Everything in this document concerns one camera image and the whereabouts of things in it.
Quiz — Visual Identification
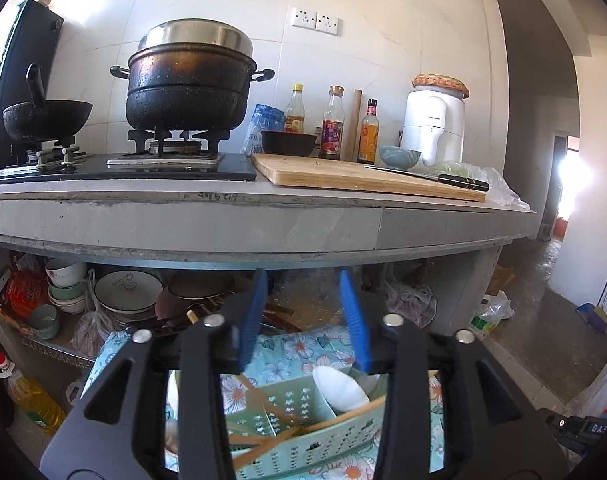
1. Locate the clear plastic wrap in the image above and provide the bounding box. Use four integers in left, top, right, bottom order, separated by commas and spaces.
271, 270, 344, 328

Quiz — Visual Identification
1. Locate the green plastic utensil holder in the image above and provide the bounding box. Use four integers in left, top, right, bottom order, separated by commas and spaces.
222, 374, 390, 480

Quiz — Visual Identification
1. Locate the white printed plate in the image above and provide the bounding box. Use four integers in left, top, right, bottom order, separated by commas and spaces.
94, 270, 163, 313

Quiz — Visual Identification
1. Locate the light blue bowl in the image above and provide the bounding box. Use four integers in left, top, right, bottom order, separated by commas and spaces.
378, 145, 423, 171

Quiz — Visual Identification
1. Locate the dark soy sauce bottle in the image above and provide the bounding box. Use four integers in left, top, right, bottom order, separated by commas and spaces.
319, 85, 346, 162

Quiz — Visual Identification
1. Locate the purple clear plastic bag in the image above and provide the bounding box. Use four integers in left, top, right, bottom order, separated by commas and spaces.
383, 280, 438, 329

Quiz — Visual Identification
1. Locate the yellow capped vinegar bottle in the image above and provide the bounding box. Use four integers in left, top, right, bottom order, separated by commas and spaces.
284, 83, 307, 135

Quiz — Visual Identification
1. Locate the grey concrete kitchen counter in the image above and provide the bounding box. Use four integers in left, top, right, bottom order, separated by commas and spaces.
0, 152, 537, 271

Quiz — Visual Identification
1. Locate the white wall socket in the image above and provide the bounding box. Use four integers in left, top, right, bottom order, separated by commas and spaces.
316, 11, 341, 36
291, 6, 317, 31

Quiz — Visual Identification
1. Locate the blue dustpan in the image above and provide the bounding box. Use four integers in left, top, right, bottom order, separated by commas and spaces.
576, 302, 607, 335

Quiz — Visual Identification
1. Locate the pinkish plastic bag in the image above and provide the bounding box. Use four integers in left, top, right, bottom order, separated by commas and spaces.
71, 310, 117, 356

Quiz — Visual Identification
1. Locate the black stockpot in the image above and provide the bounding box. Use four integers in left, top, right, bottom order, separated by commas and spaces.
108, 42, 275, 132

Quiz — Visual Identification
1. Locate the dark frying pan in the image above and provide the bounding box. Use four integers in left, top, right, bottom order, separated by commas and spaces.
156, 272, 234, 321

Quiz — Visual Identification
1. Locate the white scalloped ceramic spoon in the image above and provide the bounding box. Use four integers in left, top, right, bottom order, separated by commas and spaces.
311, 365, 371, 417

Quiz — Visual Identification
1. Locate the white green printed bag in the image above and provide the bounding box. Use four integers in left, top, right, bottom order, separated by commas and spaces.
471, 290, 515, 339

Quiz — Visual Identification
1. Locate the black wok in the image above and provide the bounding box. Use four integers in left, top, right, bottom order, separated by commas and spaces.
2, 62, 93, 143

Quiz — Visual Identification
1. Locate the white floral bowl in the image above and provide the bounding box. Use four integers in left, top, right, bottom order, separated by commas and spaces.
44, 258, 88, 286

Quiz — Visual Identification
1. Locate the teal cup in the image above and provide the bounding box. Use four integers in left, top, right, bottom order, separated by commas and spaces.
31, 305, 62, 339

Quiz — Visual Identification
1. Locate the white air fryer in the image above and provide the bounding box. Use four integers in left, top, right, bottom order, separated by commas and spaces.
400, 85, 468, 167

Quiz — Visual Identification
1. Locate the bamboo chopstick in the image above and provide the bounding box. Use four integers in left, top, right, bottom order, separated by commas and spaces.
238, 376, 297, 423
232, 396, 388, 472
228, 432, 289, 447

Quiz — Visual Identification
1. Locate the cardboard box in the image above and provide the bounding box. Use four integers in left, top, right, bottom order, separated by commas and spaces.
487, 262, 517, 297

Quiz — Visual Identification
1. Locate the black handled kitchen knife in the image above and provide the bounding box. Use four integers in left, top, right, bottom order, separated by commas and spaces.
364, 164, 491, 192

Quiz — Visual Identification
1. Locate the pale green bowl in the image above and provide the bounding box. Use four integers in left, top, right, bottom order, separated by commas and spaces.
48, 282, 87, 301

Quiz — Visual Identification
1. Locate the clear bag of greens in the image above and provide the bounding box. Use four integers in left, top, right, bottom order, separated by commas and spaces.
431, 160, 531, 211

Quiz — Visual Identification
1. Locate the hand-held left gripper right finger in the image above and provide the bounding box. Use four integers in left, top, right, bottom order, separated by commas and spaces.
337, 269, 570, 480

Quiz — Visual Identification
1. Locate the black bowl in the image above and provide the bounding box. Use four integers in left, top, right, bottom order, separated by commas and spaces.
260, 130, 318, 157

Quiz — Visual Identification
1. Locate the floral quilted blanket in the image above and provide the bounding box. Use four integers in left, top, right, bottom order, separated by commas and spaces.
81, 324, 447, 480

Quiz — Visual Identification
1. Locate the pile of red packets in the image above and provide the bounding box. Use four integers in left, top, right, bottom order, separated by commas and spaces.
0, 255, 52, 333

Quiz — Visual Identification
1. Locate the woven straw lid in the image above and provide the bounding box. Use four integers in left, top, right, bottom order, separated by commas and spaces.
412, 74, 470, 99

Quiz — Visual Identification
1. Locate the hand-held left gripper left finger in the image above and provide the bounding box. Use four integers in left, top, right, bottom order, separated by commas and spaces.
40, 269, 270, 480

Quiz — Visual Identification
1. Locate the black gas stove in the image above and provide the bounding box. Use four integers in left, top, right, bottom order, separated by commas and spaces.
0, 127, 258, 183

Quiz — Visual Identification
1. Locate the red capped sauce bottle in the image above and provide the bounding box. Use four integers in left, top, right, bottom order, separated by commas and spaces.
358, 98, 381, 164

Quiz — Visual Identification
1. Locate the steel pot lid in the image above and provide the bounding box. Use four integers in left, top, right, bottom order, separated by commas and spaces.
137, 19, 254, 56

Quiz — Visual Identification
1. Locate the cooking oil bottle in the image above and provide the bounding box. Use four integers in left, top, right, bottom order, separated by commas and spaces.
0, 352, 67, 433

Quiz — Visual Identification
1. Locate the metal shelf rack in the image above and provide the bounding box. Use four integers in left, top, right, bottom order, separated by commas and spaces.
16, 332, 97, 361

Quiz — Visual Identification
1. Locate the blue plastic bag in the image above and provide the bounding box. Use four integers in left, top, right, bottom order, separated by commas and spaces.
244, 104, 287, 156

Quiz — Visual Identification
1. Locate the wooden cutting board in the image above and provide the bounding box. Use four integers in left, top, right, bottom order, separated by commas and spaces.
251, 152, 487, 203

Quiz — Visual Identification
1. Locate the wooden rolling pin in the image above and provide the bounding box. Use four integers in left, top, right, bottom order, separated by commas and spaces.
346, 89, 363, 162

